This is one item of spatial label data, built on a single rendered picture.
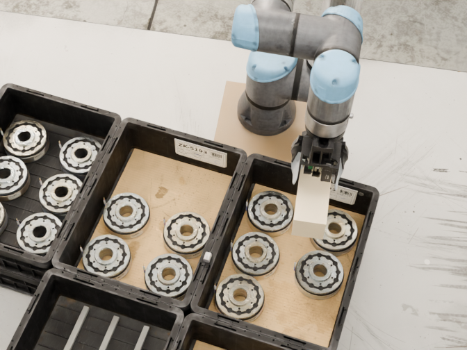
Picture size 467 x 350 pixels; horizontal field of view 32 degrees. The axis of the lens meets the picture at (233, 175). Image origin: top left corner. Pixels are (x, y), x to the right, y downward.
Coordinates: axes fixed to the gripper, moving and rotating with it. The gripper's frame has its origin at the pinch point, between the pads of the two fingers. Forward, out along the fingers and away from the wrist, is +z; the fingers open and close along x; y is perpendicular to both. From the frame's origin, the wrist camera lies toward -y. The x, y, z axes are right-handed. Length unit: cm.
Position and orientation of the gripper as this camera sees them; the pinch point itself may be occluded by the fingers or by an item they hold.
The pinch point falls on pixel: (315, 173)
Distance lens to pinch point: 161.3
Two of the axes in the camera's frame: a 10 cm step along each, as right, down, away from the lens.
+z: -0.2, 5.3, 8.5
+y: -1.6, 8.4, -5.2
